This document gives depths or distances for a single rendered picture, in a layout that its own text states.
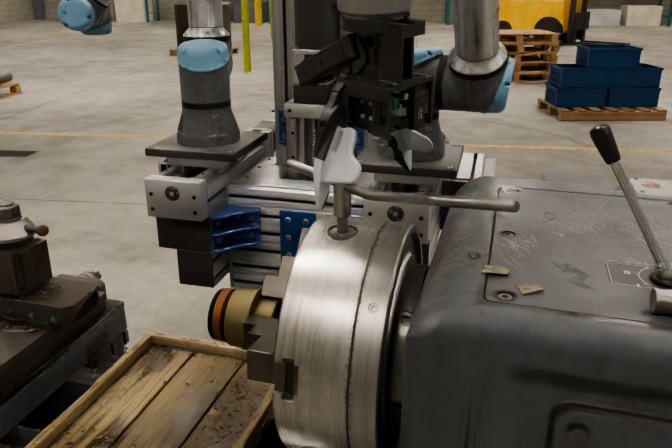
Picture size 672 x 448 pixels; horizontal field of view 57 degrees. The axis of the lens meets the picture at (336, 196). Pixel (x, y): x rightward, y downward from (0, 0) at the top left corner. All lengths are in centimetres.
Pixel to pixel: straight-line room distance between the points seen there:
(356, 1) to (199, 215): 87
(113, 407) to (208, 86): 73
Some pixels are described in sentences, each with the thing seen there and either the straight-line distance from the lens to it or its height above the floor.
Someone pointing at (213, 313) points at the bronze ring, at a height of 110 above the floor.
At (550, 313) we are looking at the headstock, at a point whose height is 125.
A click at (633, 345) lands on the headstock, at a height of 124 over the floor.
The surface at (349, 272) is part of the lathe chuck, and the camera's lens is 73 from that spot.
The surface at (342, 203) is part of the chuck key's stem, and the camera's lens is 75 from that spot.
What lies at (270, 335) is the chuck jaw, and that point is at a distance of 81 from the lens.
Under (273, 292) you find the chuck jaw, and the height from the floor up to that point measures 112.
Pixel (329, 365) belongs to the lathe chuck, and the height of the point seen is 113.
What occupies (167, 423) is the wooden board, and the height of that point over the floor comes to 89.
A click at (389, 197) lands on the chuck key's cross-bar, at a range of 70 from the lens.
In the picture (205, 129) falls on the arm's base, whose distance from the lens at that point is 149.
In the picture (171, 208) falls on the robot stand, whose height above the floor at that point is 105.
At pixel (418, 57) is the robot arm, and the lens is 132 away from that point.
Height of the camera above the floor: 154
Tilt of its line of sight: 19 degrees down
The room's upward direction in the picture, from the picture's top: straight up
